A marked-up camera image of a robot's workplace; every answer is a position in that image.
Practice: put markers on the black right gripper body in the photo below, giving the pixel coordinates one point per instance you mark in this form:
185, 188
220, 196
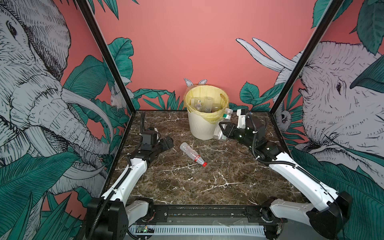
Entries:
241, 137

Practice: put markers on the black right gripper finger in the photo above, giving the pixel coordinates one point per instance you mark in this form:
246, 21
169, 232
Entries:
226, 126
228, 135

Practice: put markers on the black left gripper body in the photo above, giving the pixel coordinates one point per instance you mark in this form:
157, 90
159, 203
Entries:
161, 146

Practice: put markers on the clear bottle green label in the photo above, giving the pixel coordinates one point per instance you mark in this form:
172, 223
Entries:
226, 117

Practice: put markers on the white bottle red band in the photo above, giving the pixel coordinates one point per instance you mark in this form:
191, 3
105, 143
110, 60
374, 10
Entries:
191, 153

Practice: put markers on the clear bottle white cap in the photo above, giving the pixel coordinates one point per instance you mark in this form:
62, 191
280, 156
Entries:
208, 104

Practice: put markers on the tall bottle red green label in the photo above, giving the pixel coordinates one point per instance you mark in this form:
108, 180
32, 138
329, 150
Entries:
196, 103

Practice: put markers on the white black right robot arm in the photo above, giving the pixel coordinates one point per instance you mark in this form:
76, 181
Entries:
327, 210

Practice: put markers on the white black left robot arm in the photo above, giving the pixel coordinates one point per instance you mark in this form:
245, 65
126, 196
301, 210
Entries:
108, 217

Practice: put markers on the white ribbed waste bin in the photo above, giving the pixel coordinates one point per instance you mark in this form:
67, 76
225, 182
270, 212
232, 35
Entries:
200, 128

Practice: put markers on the yellow plastic bin liner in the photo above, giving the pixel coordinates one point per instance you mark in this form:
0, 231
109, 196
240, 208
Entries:
202, 91

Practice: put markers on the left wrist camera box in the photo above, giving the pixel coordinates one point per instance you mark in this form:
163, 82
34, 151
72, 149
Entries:
150, 136

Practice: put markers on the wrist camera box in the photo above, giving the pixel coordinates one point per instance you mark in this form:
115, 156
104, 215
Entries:
249, 122
150, 136

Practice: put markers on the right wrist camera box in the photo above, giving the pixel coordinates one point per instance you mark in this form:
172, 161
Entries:
249, 122

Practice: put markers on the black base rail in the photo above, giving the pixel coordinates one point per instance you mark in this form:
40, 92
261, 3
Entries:
252, 213

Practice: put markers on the white slotted cable duct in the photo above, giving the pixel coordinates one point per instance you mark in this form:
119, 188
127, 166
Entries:
177, 230

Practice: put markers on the black right frame post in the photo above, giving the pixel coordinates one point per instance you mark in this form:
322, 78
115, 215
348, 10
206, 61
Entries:
326, 19

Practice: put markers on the black frame post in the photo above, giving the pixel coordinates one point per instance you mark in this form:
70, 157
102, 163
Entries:
88, 15
326, 19

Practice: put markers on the black left frame post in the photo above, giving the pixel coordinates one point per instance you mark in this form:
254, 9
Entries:
88, 15

